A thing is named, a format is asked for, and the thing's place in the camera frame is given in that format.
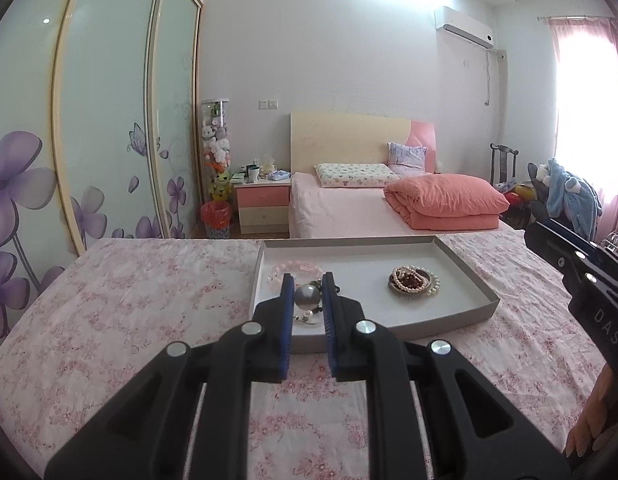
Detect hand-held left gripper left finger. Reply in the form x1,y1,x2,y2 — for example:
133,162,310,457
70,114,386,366
44,272,296,480

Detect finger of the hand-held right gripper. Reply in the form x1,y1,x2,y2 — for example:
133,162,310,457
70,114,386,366
525,217,618,291

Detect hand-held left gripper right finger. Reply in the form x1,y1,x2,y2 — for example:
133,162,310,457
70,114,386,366
321,271,575,480

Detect pink crystal bracelet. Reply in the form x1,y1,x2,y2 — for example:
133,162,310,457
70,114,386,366
269,259,325,283

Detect grey cardboard tray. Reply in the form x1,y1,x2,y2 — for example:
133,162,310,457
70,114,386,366
249,235,501,356

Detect pearl and bead bracelets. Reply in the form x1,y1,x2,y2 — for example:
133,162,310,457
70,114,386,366
387,266,441,298

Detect dark red bead necklace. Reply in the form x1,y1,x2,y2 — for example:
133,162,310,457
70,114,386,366
399,270,430,291

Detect white pearl bracelet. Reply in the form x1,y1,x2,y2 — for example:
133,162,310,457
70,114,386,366
390,266,441,296

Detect person's right hand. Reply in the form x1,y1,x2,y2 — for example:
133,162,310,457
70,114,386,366
564,360,611,461

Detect blue plush garment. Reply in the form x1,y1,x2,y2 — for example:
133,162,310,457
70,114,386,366
536,158,602,241

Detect dark wooden chair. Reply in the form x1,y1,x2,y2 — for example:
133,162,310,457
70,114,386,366
490,143,519,186

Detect pink nightstand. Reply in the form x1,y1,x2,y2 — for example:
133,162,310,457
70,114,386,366
233,177,293,235

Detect pink bed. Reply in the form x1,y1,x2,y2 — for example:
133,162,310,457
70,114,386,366
288,171,520,239

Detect red waste basket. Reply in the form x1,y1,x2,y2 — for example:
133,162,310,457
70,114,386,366
200,201,233,240

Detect folded orange quilt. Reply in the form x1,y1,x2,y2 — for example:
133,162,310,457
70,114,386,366
384,174,511,231

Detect yellow green plush toy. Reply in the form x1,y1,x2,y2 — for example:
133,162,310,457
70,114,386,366
209,172,233,202

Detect white printed pillow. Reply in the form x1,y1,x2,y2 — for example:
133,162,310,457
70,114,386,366
314,162,400,189

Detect pink floral bedsheet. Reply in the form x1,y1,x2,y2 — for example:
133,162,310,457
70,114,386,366
0,232,618,480

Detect beige and pink headboard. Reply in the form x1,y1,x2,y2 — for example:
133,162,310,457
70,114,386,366
290,111,436,176

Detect purple floral pillow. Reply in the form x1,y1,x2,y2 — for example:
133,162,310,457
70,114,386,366
387,142,428,177

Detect clear tube of plush toys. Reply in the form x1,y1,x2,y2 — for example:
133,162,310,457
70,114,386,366
200,98,235,201

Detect white air conditioner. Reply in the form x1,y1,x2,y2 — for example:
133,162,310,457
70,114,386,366
434,6,495,51

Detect floral sliding door wardrobe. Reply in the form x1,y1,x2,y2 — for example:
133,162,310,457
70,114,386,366
0,0,205,361

